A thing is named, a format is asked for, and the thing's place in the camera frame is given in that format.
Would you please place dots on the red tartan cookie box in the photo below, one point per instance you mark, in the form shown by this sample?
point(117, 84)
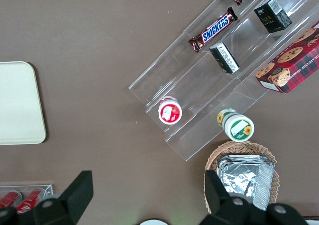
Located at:
point(291, 65)

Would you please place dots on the cream rectangular tray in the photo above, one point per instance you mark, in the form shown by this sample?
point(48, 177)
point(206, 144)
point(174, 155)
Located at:
point(20, 102)

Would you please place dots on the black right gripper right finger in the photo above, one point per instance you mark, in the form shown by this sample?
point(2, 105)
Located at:
point(216, 192)

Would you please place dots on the small black carton box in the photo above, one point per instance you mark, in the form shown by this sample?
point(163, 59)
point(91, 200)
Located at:
point(225, 58)

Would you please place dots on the green-lid sunflower cup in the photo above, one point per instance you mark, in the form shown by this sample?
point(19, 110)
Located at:
point(239, 129)

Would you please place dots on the clear acrylic can holder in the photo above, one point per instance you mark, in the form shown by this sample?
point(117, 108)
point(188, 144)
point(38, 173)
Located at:
point(48, 188)

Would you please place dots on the woven wicker basket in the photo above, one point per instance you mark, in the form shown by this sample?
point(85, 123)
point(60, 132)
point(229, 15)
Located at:
point(214, 155)

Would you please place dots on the black small box upper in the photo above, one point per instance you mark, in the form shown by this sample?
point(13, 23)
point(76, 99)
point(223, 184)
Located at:
point(269, 18)

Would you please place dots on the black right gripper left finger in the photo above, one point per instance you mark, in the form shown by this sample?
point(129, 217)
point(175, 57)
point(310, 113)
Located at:
point(72, 197)

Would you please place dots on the red-lid yogurt cup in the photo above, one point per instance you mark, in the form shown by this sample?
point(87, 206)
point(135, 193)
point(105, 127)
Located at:
point(170, 112)

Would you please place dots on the red soda can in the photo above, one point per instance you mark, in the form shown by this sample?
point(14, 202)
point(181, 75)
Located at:
point(10, 198)
point(28, 201)

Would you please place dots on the clear acrylic stepped shelf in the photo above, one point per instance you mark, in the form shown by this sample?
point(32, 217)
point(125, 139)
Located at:
point(174, 67)

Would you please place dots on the white round object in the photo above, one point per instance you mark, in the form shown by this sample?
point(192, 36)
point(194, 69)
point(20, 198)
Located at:
point(153, 222)

